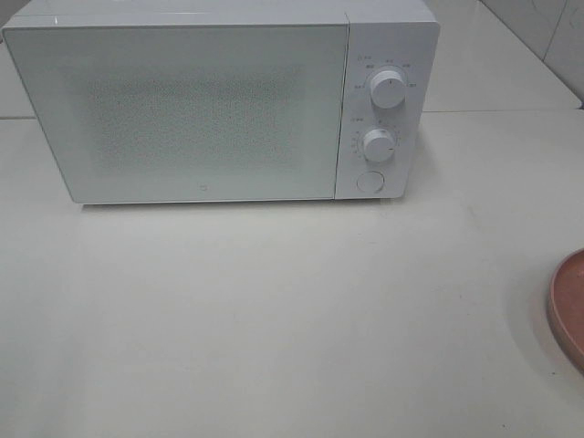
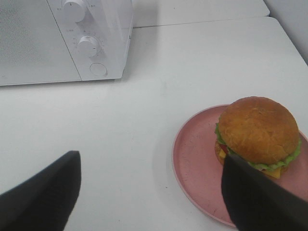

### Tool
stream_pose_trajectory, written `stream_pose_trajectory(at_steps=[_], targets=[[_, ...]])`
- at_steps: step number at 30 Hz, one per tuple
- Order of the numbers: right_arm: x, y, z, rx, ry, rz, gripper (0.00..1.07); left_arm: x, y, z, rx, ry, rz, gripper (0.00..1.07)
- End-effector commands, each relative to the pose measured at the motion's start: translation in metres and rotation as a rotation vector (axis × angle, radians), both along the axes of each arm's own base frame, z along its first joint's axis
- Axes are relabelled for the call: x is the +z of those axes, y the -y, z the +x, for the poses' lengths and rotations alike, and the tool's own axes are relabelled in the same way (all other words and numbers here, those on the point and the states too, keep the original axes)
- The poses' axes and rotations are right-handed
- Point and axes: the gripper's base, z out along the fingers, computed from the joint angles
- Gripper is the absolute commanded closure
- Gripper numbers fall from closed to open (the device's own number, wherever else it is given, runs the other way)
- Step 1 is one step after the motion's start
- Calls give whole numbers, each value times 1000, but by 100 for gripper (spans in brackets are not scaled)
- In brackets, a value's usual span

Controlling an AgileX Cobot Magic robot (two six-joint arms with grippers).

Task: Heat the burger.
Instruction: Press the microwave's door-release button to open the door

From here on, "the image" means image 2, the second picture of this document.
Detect round white door button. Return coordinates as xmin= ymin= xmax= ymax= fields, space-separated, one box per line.
xmin=90 ymin=63 xmax=108 ymax=76

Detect white microwave knob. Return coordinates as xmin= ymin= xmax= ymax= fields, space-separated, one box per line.
xmin=77 ymin=36 xmax=99 ymax=57
xmin=62 ymin=0 xmax=87 ymax=23

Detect pink round plate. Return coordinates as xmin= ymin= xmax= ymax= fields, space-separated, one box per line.
xmin=173 ymin=104 xmax=308 ymax=227

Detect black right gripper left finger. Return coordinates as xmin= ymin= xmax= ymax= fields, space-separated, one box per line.
xmin=0 ymin=151 xmax=80 ymax=231

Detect white microwave oven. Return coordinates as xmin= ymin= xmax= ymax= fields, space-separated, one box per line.
xmin=0 ymin=0 xmax=133 ymax=86

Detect white upper microwave knob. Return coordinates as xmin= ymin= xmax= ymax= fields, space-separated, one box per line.
xmin=62 ymin=0 xmax=87 ymax=23

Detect white lower microwave knob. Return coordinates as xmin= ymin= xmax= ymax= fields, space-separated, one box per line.
xmin=77 ymin=36 xmax=99 ymax=57

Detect burger with lettuce and cheese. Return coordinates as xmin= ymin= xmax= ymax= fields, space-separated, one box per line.
xmin=215 ymin=96 xmax=302 ymax=179

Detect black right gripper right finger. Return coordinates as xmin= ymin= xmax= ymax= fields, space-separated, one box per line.
xmin=221 ymin=154 xmax=308 ymax=231

